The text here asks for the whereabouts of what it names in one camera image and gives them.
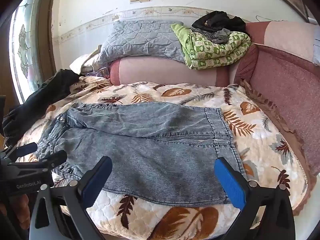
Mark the green patterned quilt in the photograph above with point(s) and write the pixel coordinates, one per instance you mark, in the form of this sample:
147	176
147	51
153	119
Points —
212	52

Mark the pink sofa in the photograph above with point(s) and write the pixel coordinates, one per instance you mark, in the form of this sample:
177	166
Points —
280	85

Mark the dark jacket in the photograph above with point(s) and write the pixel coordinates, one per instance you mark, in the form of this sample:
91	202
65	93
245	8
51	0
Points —
45	97

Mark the pale blue cloth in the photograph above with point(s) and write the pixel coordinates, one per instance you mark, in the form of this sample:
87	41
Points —
317	46

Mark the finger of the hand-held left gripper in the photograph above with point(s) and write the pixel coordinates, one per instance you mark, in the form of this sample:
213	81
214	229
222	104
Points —
53	158
26	149

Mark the grey garment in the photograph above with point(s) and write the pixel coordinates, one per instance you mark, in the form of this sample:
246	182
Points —
220	36

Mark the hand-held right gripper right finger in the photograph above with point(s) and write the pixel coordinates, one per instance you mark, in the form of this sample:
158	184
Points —
230	182

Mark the leaf print blanket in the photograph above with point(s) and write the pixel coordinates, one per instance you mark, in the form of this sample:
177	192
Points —
250	130

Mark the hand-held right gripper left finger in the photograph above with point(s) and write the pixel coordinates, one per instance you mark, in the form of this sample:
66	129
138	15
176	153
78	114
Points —
97	180

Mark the purple packet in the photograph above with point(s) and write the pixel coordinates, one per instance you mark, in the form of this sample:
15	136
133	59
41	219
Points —
100	72

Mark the cream pillow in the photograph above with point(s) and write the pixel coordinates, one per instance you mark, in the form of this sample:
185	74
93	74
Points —
80	63

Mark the grey denim pants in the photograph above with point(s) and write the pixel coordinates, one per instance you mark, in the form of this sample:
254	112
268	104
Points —
150	150

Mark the black garment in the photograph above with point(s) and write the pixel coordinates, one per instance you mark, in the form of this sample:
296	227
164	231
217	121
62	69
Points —
220	20

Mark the grey quilted blanket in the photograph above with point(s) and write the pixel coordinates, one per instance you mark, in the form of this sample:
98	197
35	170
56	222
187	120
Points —
140	40

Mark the stained glass window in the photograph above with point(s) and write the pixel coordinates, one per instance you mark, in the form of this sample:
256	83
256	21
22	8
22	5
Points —
23	47

